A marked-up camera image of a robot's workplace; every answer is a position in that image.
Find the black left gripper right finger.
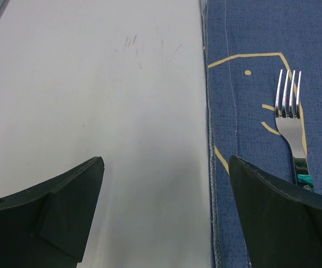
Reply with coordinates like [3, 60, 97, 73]
[229, 156, 322, 267]

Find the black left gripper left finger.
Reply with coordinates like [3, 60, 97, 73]
[0, 156, 104, 267]

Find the fork with green handle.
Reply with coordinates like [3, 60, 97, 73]
[274, 70, 315, 192]

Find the blue fish-print placemat cloth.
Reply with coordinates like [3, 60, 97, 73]
[201, 1, 322, 267]

